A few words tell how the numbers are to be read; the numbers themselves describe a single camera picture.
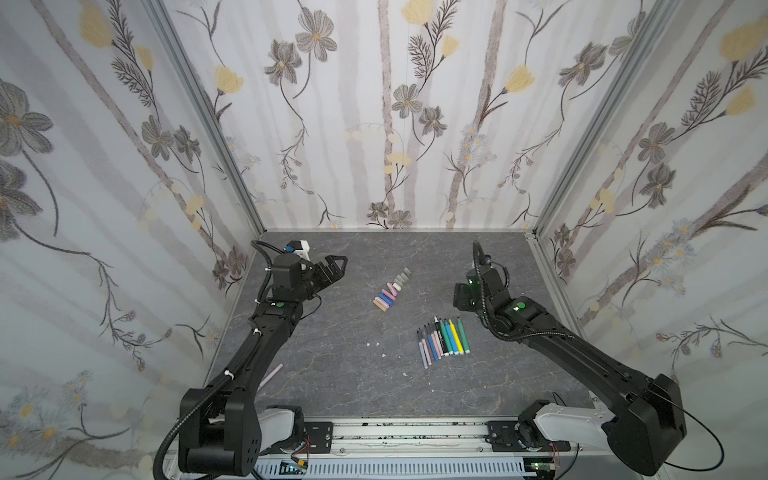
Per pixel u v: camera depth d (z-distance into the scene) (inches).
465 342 35.6
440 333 36.3
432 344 35.5
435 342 35.6
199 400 15.6
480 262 27.7
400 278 41.1
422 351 34.7
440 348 34.9
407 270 42.4
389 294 39.8
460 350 34.7
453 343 35.6
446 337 35.7
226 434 15.7
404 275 41.9
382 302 38.8
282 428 23.8
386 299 39.1
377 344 35.7
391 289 39.9
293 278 24.1
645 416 15.4
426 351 34.7
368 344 35.7
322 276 28.3
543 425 24.6
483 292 23.4
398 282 41.1
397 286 40.9
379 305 38.7
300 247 29.4
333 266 28.8
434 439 29.6
